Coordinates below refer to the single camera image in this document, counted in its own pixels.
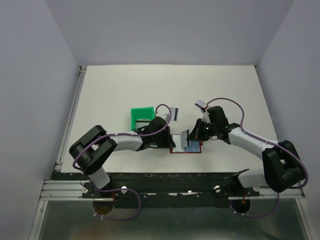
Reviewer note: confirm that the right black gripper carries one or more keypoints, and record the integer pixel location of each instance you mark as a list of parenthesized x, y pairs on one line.
[(196, 134)]

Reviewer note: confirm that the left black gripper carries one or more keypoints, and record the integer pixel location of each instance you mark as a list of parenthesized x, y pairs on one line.
[(169, 141)]

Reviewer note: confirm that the red card holder wallet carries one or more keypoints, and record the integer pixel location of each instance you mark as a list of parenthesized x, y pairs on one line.
[(194, 148)]

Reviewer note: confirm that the white striped card back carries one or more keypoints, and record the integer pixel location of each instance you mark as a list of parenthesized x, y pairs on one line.
[(174, 113)]

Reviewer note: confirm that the white striped card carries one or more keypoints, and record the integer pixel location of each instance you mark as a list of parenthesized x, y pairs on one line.
[(174, 113), (184, 139)]

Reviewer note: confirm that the green plastic card tray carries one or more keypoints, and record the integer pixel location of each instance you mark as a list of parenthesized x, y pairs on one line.
[(143, 113)]

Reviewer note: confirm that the white striped card front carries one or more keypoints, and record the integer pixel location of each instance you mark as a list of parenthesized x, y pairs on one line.
[(184, 139)]

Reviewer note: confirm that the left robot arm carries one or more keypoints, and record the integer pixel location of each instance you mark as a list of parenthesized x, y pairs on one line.
[(91, 151)]

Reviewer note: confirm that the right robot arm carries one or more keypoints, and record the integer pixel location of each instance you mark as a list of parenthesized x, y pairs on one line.
[(281, 167)]

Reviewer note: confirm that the silver card in tray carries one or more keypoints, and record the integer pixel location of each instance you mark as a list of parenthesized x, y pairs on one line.
[(140, 123)]

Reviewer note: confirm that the white magnetic stripe card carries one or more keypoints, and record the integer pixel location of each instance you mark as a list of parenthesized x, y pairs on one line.
[(199, 104)]

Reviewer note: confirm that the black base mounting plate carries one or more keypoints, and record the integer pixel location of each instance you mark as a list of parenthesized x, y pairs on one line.
[(171, 190)]

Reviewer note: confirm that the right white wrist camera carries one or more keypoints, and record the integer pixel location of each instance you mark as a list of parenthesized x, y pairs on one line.
[(204, 111)]

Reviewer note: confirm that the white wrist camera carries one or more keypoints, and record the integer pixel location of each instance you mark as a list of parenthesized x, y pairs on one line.
[(204, 111), (166, 116)]

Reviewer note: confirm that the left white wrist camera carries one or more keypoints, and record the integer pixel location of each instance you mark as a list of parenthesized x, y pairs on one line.
[(166, 116)]

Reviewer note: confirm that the left aluminium rail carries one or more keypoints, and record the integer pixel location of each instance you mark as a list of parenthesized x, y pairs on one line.
[(63, 147)]

